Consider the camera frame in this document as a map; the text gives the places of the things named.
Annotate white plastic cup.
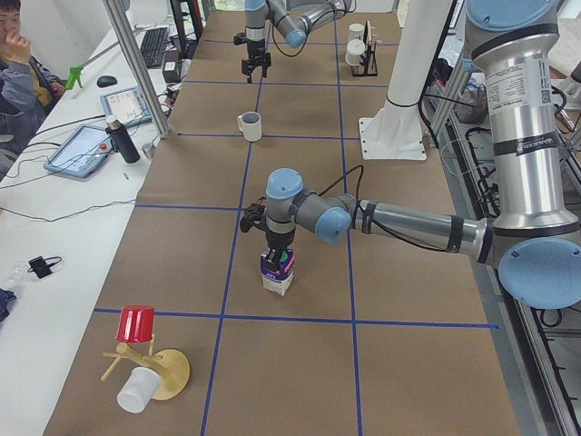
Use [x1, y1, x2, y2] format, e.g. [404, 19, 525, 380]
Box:
[117, 367, 162, 413]

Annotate seated person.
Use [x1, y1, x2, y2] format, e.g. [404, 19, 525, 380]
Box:
[1, 1, 65, 154]

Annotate white ribbed mug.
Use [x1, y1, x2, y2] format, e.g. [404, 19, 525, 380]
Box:
[237, 111, 262, 143]

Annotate far teach pendant tablet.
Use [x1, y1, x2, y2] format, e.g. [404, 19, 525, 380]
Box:
[100, 86, 152, 127]

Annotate green plastic clamp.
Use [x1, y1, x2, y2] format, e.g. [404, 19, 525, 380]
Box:
[64, 65, 84, 91]

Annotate teach pendant tablet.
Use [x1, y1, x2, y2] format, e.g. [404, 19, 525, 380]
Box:
[100, 86, 152, 127]
[43, 124, 113, 180]

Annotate brown paper table mat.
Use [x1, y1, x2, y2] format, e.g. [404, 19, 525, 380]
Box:
[45, 12, 520, 435]

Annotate white upturned cup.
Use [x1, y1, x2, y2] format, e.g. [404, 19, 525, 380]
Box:
[345, 39, 366, 66]

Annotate black water bottle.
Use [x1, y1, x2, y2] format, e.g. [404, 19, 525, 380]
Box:
[105, 114, 140, 164]

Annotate blue white milk carton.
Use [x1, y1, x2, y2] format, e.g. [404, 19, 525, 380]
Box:
[260, 248, 295, 296]

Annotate red plastic cup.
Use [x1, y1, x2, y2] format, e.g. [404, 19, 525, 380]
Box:
[116, 305, 155, 343]

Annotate aluminium frame post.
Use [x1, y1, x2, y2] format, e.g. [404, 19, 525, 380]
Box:
[103, 0, 170, 139]

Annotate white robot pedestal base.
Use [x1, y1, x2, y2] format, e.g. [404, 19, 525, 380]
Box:
[359, 0, 455, 161]

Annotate black wire cup rack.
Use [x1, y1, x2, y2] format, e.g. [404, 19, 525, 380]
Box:
[350, 19, 379, 77]

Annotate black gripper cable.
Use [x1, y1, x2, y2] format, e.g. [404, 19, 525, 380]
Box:
[317, 163, 455, 253]
[267, 25, 310, 58]

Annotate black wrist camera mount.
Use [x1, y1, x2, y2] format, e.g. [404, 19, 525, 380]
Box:
[233, 33, 247, 45]
[239, 196, 267, 233]

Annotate small black adapter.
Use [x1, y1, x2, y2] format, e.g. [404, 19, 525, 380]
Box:
[27, 256, 63, 279]

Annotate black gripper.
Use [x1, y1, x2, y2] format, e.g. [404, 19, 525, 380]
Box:
[265, 217, 296, 269]
[241, 26, 271, 84]

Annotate small metal cylinder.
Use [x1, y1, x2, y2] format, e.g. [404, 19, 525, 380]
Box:
[142, 144, 156, 160]

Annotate black keyboard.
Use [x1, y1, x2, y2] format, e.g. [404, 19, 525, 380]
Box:
[140, 27, 169, 69]

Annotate near teach pendant tablet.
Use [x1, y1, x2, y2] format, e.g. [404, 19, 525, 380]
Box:
[43, 124, 113, 180]

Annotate black computer mouse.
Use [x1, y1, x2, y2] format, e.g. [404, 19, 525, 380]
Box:
[96, 75, 118, 88]

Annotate wooden stand with round base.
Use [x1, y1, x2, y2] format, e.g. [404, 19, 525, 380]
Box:
[100, 334, 191, 401]

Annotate white mug with lettering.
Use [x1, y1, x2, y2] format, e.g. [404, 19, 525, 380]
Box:
[348, 23, 365, 42]

